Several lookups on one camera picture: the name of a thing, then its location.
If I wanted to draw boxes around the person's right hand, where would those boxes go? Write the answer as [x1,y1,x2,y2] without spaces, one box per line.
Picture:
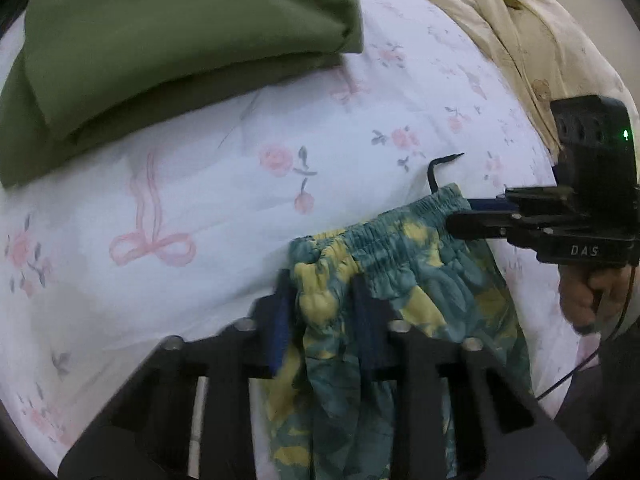
[557,264,634,337]

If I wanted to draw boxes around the thin black cable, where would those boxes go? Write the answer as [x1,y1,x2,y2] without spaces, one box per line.
[536,267,637,402]

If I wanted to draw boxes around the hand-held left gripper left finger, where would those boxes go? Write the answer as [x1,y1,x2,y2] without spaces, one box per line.
[57,269,292,480]

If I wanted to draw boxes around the folded green blanket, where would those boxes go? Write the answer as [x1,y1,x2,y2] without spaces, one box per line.
[0,0,365,190]

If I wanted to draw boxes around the cream quilt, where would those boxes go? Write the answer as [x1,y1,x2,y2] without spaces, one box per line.
[367,0,632,158]

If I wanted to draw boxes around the person's dark clothing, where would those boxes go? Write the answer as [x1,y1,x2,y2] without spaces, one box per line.
[562,305,640,466]

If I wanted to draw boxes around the green yellow patterned pants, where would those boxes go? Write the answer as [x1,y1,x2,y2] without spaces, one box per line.
[265,152,533,480]

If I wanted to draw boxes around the white floral bed sheet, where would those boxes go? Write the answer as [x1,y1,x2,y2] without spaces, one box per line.
[0,0,608,478]

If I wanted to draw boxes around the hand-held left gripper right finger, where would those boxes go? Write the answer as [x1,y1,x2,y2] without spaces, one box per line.
[350,276,588,480]

